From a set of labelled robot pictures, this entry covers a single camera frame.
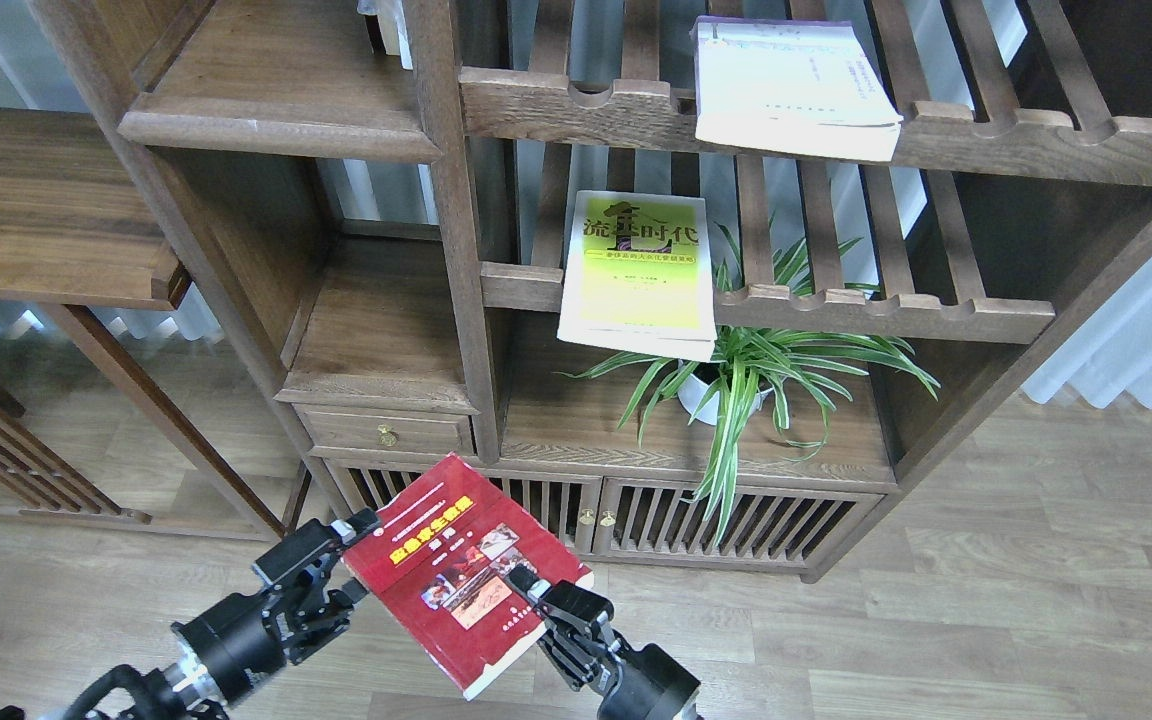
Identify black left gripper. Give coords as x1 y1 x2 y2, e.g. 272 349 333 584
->
170 509 381 708

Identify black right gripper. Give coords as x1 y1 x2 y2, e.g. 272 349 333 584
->
507 566 702 719

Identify red book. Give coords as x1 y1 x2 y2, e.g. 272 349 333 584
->
343 454 593 702

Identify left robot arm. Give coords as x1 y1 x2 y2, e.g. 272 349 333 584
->
50 509 381 719

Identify brass drawer knob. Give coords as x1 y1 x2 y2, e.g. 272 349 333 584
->
378 424 399 447

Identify white plant pot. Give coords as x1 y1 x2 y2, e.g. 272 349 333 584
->
677 363 773 425

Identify green spider plant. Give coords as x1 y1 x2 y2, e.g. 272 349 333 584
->
562 222 942 545

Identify yellow green book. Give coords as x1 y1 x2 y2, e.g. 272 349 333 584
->
558 190 717 363

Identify dark wooden bookshelf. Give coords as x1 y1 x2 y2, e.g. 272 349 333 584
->
29 1 1152 579

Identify wooden side table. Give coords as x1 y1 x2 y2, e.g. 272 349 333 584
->
0 108 308 541

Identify white paperback book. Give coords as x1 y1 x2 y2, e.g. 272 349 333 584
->
692 15 902 162

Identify white curtain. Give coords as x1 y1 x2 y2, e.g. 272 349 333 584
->
1021 200 1152 414

